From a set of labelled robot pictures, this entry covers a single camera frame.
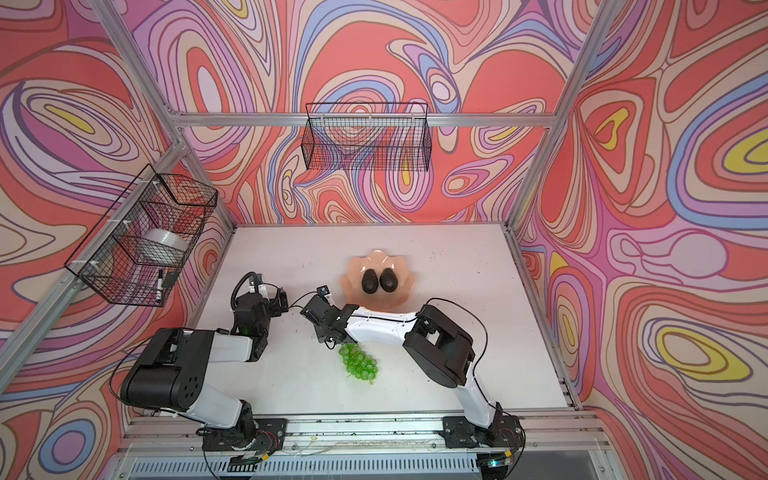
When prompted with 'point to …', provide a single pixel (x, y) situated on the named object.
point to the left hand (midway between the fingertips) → (269, 288)
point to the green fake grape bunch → (357, 362)
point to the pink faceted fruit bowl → (351, 281)
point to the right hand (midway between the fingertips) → (332, 329)
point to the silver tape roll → (171, 237)
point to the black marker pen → (159, 290)
